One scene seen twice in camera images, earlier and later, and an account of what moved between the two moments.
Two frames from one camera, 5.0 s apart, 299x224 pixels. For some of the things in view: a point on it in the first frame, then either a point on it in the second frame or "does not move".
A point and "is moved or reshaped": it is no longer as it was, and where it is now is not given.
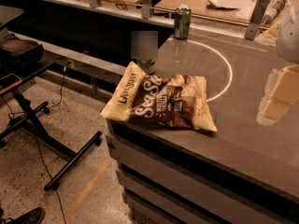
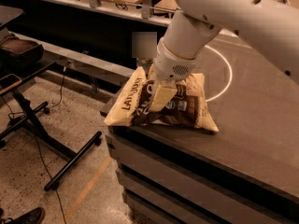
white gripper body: [289, 36] -> [172, 64]
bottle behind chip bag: [147, 64] does not move
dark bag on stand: [19, 53] does not move
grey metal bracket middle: [146, 1] does not move
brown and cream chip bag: [177, 101] is moved or reshaped
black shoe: [35, 216] does not move
